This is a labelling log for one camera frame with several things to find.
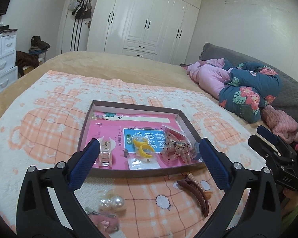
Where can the blue floral quilt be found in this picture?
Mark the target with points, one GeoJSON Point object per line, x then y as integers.
{"type": "Point", "coordinates": [250, 88]}

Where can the dark clothes pile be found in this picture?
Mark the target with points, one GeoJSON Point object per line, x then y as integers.
{"type": "Point", "coordinates": [38, 46]}

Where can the pale pink hair clip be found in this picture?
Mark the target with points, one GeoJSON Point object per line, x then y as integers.
{"type": "Point", "coordinates": [106, 148]}

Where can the dark red hair claw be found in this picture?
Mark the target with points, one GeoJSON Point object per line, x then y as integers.
{"type": "Point", "coordinates": [193, 186]}

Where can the grey headboard cushion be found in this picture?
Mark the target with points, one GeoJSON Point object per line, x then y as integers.
{"type": "Point", "coordinates": [286, 101]}

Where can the tan bed sheet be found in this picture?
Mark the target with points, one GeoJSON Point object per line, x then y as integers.
{"type": "Point", "coordinates": [104, 66]}

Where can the pearl hair clip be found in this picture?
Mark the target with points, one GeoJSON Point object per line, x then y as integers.
{"type": "Point", "coordinates": [111, 201]}

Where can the pink fuzzy hair clip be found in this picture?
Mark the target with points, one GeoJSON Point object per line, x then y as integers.
{"type": "Point", "coordinates": [108, 220]}

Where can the hanging bags on door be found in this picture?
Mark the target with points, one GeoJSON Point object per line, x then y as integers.
{"type": "Point", "coordinates": [80, 9]}

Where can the pink quilt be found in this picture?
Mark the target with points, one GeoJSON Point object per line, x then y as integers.
{"type": "Point", "coordinates": [210, 75]}

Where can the white wardrobe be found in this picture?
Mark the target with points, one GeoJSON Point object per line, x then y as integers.
{"type": "Point", "coordinates": [159, 30]}

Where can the white earring card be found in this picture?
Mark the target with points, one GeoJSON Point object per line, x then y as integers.
{"type": "Point", "coordinates": [143, 163]}

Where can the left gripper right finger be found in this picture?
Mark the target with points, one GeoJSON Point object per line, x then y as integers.
{"type": "Point", "coordinates": [250, 206]}

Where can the pink knitted blanket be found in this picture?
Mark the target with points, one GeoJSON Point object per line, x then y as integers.
{"type": "Point", "coordinates": [280, 123]}

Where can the white door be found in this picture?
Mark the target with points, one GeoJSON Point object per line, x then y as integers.
{"type": "Point", "coordinates": [73, 33]}

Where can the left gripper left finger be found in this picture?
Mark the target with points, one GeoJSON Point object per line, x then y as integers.
{"type": "Point", "coordinates": [36, 215]}

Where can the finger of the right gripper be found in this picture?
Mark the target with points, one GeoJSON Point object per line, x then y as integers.
{"type": "Point", "coordinates": [262, 148]}
{"type": "Point", "coordinates": [267, 134]}

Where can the brown shallow cardboard box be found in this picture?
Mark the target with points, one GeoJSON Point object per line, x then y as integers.
{"type": "Point", "coordinates": [184, 122]}

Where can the person's right hand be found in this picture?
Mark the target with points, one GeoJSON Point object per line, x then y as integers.
{"type": "Point", "coordinates": [292, 203]}

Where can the yellow rings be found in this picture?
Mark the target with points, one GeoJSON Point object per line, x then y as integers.
{"type": "Point", "coordinates": [142, 148]}

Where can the white drawer cabinet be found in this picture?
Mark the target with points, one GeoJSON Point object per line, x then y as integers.
{"type": "Point", "coordinates": [8, 69]}

